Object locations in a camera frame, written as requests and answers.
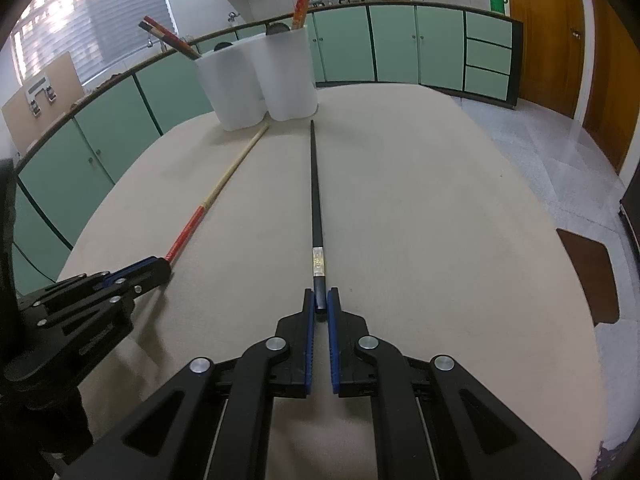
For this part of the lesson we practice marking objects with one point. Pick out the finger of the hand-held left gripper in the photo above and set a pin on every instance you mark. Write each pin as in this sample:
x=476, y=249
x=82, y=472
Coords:
x=131, y=270
x=156, y=272

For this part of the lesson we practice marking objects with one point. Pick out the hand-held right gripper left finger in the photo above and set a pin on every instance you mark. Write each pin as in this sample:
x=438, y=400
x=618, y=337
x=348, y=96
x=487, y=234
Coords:
x=310, y=355

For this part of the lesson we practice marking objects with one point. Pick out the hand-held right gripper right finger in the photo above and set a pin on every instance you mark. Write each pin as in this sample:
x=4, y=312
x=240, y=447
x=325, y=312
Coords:
x=333, y=355

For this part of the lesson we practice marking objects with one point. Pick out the white utensil holder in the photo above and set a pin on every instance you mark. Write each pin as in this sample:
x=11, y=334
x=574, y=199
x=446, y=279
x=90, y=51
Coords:
x=285, y=75

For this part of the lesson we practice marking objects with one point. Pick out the cardboard board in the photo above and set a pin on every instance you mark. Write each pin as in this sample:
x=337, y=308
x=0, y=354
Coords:
x=65, y=90

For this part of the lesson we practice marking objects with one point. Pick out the white device on board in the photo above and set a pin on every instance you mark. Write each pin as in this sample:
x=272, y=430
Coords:
x=41, y=92

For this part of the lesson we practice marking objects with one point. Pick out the white window blind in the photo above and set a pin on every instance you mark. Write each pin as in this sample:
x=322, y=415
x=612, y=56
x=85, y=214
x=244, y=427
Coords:
x=100, y=15

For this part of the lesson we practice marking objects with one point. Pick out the silver kettle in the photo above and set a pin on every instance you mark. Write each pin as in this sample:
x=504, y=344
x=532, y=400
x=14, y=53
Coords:
x=233, y=17

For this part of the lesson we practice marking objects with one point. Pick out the green lower cabinets with countertop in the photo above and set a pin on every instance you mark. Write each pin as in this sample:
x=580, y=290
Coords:
x=395, y=45

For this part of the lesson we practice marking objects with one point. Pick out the wooden door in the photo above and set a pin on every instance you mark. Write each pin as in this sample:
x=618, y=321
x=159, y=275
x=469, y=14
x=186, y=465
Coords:
x=545, y=35
x=615, y=85

